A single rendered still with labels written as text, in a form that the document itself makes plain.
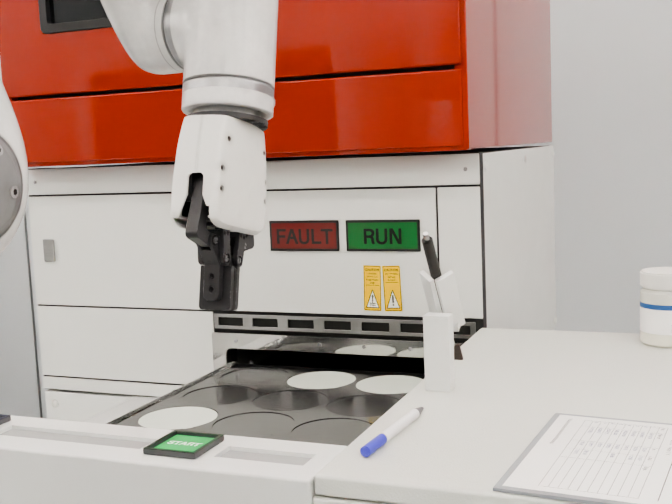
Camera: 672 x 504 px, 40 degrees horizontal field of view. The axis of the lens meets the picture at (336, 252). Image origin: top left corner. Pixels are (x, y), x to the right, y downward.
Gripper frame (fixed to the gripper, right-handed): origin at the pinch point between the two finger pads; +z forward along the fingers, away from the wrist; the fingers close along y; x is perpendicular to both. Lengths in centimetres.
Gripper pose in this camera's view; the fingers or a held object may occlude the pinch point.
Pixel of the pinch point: (219, 288)
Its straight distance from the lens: 83.4
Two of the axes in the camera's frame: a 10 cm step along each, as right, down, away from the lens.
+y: -3.8, -0.9, -9.2
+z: -0.4, 10.0, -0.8
